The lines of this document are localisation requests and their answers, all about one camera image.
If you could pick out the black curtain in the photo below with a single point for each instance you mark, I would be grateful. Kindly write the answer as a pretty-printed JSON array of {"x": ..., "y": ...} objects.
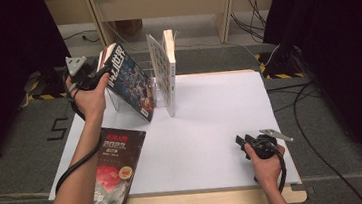
[
  {"x": 346, "y": 32},
  {"x": 3, "y": 48}
]

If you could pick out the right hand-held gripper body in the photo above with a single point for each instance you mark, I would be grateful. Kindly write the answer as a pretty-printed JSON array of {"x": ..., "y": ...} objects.
[{"x": 265, "y": 147}]

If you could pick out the purple and blue magazine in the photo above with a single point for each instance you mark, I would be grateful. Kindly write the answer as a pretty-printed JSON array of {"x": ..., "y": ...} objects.
[{"x": 132, "y": 83}]

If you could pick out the dark book with red picture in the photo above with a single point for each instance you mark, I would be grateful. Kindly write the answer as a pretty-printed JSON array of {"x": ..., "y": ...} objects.
[{"x": 121, "y": 168}]

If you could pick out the brown red magazine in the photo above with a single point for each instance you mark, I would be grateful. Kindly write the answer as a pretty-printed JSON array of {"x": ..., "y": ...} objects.
[{"x": 104, "y": 54}]

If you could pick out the black yellow striped stand base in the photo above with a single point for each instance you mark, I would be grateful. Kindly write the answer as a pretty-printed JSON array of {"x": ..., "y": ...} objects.
[
  {"x": 50, "y": 87},
  {"x": 279, "y": 64}
]

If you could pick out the clear acrylic file rack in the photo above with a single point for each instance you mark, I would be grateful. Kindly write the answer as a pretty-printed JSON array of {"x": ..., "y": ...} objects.
[{"x": 120, "y": 104}]

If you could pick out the person's left hand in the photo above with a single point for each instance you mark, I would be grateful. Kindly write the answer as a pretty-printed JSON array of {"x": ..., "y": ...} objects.
[{"x": 90, "y": 102}]

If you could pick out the wooden table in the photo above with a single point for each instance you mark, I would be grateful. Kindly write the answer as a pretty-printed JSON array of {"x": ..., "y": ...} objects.
[{"x": 228, "y": 199}]

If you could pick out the person's right hand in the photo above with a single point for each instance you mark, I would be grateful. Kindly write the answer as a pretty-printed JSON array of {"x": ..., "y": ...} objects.
[{"x": 271, "y": 172}]

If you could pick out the white book with picture grid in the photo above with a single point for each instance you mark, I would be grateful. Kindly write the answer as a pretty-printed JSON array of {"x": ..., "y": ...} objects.
[{"x": 163, "y": 77}]

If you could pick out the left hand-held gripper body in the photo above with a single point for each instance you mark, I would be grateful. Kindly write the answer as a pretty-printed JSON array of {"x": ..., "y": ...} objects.
[{"x": 83, "y": 79}]

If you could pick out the grey table bracket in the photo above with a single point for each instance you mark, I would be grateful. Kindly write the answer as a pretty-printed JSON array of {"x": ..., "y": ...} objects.
[{"x": 303, "y": 189}]

